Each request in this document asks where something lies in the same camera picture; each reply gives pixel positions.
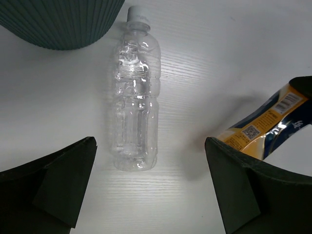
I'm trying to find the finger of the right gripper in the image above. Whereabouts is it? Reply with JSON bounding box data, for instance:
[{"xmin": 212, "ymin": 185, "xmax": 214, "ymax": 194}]
[{"xmin": 289, "ymin": 76, "xmax": 312, "ymax": 99}]

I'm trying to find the orange label drink bottle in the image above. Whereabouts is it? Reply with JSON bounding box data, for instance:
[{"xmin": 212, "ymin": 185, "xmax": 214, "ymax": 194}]
[{"xmin": 217, "ymin": 84, "xmax": 312, "ymax": 160}]

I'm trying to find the dark green plastic bin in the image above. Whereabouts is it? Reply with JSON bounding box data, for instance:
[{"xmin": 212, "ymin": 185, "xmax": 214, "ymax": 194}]
[{"xmin": 0, "ymin": 0, "xmax": 124, "ymax": 50}]

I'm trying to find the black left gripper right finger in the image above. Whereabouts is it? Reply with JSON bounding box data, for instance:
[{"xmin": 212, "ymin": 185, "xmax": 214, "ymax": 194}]
[{"xmin": 205, "ymin": 137, "xmax": 312, "ymax": 234}]

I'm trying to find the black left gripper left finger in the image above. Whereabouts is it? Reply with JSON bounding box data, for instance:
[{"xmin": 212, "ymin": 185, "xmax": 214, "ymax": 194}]
[{"xmin": 0, "ymin": 136, "xmax": 97, "ymax": 234}]

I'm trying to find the upright-lying clear ribbed bottle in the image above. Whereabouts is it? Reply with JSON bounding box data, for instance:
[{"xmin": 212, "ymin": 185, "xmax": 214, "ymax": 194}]
[{"xmin": 109, "ymin": 6, "xmax": 161, "ymax": 171}]

